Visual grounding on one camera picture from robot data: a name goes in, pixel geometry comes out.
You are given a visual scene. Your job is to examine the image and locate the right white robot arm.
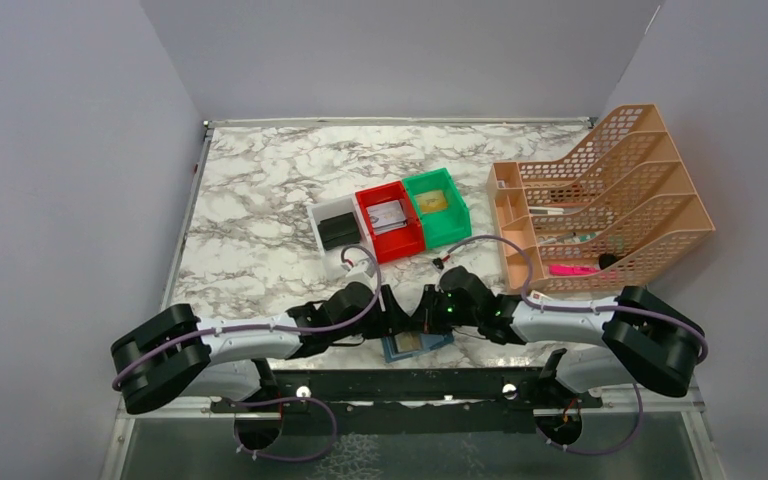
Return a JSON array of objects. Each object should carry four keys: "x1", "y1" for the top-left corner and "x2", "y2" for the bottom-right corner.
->
[{"x1": 411, "y1": 266, "x2": 708, "y2": 398}]

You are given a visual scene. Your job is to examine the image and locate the orange file organizer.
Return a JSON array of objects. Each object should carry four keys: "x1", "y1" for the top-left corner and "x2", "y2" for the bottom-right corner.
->
[{"x1": 486, "y1": 104, "x2": 715, "y2": 294}]

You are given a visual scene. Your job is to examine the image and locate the blue card holder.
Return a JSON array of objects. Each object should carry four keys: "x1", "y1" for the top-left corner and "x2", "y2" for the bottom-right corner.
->
[{"x1": 381, "y1": 333, "x2": 454, "y2": 363}]

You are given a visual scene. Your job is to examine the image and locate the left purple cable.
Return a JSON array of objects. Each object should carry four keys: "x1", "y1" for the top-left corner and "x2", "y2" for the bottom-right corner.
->
[{"x1": 112, "y1": 245, "x2": 384, "y2": 392}]

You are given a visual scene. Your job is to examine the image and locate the green plastic bin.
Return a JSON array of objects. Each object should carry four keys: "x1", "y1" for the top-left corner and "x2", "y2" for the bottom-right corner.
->
[{"x1": 402, "y1": 168, "x2": 472, "y2": 249}]

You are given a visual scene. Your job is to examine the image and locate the red plastic bin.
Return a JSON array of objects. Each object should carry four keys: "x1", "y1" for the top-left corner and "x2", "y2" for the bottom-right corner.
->
[{"x1": 355, "y1": 181, "x2": 426, "y2": 263}]

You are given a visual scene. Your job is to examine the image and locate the pens in organizer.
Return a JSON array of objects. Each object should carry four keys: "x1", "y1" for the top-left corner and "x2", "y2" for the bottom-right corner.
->
[{"x1": 529, "y1": 203, "x2": 599, "y2": 246}]

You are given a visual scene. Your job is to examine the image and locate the purple cable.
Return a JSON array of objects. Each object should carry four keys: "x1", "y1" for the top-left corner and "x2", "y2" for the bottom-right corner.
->
[
  {"x1": 112, "y1": 245, "x2": 384, "y2": 392},
  {"x1": 432, "y1": 234, "x2": 710, "y2": 364}
]

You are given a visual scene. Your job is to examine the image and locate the white plastic bin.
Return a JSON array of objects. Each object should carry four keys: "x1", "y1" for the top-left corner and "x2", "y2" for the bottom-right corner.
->
[{"x1": 305, "y1": 194, "x2": 380, "y2": 282}]

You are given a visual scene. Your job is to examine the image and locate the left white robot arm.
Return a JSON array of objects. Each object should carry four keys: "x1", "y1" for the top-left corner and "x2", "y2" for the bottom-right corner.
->
[{"x1": 111, "y1": 282, "x2": 412, "y2": 414}]

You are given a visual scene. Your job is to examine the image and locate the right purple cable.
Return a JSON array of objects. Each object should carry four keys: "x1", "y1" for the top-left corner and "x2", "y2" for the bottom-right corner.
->
[{"x1": 432, "y1": 234, "x2": 710, "y2": 364}]

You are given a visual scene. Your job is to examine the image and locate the gold credit card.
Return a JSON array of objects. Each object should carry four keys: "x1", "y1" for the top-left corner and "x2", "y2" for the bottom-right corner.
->
[{"x1": 392, "y1": 332, "x2": 423, "y2": 356}]

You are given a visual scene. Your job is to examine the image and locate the black mounting rail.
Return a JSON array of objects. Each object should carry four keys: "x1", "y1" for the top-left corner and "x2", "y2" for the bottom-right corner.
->
[{"x1": 210, "y1": 367, "x2": 602, "y2": 436}]

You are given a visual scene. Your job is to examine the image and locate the white red box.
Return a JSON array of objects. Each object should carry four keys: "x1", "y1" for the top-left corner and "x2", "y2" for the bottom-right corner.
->
[{"x1": 529, "y1": 290, "x2": 554, "y2": 304}]

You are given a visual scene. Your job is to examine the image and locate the stack of cards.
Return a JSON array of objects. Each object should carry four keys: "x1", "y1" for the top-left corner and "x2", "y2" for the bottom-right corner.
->
[{"x1": 366, "y1": 200, "x2": 407, "y2": 235}]

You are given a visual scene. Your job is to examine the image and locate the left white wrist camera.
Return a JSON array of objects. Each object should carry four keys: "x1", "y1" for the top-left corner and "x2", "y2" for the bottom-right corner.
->
[{"x1": 343, "y1": 260, "x2": 378, "y2": 289}]

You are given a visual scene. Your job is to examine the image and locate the black wallet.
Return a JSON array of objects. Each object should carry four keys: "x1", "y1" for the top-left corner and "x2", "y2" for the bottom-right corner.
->
[{"x1": 317, "y1": 212, "x2": 362, "y2": 251}]

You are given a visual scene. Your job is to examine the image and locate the pink marker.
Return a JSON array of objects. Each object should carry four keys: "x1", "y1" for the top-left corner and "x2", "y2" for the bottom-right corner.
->
[{"x1": 548, "y1": 264, "x2": 601, "y2": 277}]

